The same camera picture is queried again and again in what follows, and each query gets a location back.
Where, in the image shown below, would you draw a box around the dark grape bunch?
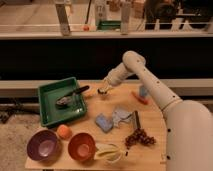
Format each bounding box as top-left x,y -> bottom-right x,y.
125,129 -> 156,149

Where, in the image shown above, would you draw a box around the yellow banana toy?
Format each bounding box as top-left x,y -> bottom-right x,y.
94,143 -> 123,164

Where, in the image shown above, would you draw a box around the blue sponge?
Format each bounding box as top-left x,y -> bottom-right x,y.
95,114 -> 113,133

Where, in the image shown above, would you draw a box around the black-handled metal spatula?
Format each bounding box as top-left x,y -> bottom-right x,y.
56,85 -> 89,107

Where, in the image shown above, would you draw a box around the purple bowl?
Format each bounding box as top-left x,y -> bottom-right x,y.
27,130 -> 61,162

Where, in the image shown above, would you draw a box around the orange fruit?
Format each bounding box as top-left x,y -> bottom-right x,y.
57,124 -> 72,139

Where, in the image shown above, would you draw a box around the orange-red bowl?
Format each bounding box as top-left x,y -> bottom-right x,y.
68,133 -> 96,162

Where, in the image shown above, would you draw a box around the grey crumpled cloth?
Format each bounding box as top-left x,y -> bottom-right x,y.
112,107 -> 132,127

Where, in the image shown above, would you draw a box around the green plastic tray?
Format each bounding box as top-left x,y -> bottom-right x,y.
38,77 -> 89,128

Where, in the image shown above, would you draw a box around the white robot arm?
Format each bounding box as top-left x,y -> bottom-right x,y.
98,51 -> 213,171

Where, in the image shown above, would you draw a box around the black-handled brush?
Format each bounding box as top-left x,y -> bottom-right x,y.
133,111 -> 141,130

